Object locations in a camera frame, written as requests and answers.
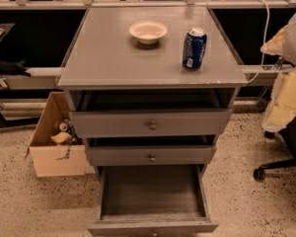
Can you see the black cloth on shelf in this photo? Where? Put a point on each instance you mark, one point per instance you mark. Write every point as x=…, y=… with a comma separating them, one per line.
x=13, y=68

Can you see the blue pepsi can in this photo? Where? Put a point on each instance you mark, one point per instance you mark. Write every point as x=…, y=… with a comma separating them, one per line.
x=194, y=49

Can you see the yellow sponge in box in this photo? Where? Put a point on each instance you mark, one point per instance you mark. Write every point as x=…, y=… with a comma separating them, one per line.
x=61, y=137

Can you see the cardboard box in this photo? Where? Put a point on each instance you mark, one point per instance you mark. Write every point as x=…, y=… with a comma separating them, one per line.
x=52, y=159

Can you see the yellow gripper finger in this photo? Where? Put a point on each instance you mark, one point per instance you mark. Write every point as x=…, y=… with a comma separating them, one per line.
x=282, y=108
x=274, y=46

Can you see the grey open bottom drawer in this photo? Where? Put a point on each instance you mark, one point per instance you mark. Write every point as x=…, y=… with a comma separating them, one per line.
x=153, y=201

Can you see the grey drawer cabinet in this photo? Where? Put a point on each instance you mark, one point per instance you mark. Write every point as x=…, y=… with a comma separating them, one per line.
x=109, y=70

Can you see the silver can in box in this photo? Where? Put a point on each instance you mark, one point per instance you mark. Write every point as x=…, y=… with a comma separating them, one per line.
x=63, y=126

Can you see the white paper bowl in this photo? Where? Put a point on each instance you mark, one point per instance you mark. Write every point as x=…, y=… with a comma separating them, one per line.
x=148, y=32

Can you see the grey middle drawer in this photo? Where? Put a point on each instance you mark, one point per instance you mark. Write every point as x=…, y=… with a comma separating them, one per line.
x=149, y=152

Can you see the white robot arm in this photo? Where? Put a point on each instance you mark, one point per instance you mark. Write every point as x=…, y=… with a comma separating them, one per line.
x=289, y=43

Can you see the grey top drawer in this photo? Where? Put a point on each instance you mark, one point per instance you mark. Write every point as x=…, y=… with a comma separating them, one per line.
x=141, y=124

